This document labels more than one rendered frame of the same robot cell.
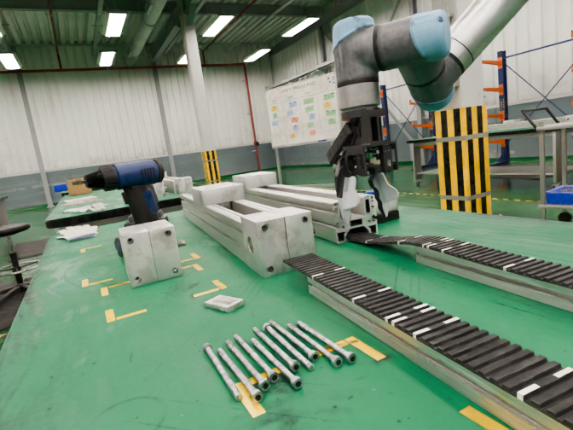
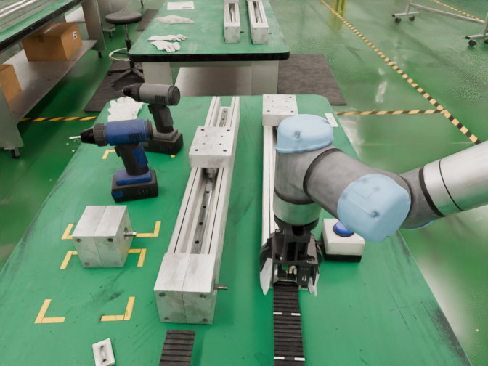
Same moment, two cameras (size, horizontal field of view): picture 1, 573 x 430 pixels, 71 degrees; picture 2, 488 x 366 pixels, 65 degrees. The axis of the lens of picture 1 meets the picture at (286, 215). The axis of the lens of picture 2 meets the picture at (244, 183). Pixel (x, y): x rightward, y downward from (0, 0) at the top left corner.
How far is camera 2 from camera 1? 59 cm
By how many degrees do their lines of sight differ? 34
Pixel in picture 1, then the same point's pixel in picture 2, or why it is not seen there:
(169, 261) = (111, 257)
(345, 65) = (278, 176)
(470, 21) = (476, 173)
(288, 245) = (184, 308)
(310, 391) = not seen: outside the picture
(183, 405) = not seen: outside the picture
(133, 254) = (81, 248)
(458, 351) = not seen: outside the picture
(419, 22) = (351, 200)
